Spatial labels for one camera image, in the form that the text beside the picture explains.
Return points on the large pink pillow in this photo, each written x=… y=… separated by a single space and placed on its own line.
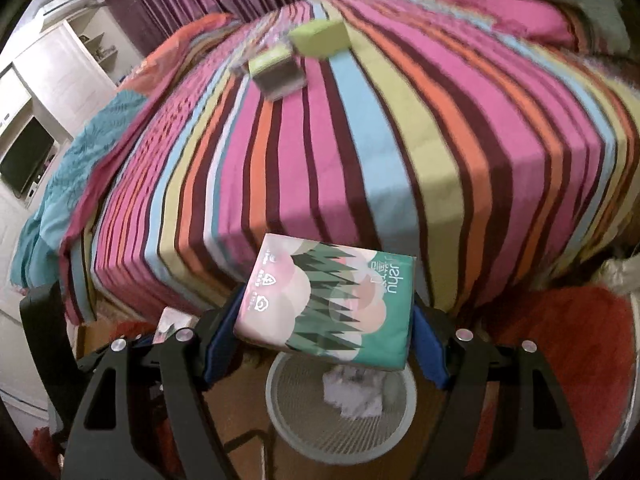
x=475 y=5

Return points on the large white paper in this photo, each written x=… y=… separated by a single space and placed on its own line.
x=355 y=395

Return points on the white carton box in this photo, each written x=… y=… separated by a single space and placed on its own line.
x=172 y=322

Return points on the white mesh wastebasket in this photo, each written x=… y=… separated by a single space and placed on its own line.
x=300 y=410

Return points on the white wardrobe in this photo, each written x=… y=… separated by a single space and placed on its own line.
x=65 y=60

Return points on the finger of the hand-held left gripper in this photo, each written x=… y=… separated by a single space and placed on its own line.
x=145 y=342

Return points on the green box with grey sides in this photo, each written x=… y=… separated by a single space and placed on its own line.
x=277 y=72

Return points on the white air conditioner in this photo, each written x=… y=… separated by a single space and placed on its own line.
x=70 y=5

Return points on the blue and orange quilt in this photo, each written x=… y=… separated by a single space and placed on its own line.
x=100 y=130

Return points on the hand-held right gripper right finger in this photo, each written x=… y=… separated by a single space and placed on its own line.
x=430 y=355

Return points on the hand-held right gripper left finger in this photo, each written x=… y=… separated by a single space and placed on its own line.
x=220 y=345

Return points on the plain green box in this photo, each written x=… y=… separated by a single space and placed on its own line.
x=320 y=35

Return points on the black television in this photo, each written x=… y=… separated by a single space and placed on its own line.
x=25 y=157

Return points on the striped bed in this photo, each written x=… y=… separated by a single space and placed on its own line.
x=400 y=135

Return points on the printed green tissue pack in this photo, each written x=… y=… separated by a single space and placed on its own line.
x=325 y=300

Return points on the red rug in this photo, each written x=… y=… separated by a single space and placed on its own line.
x=550 y=340

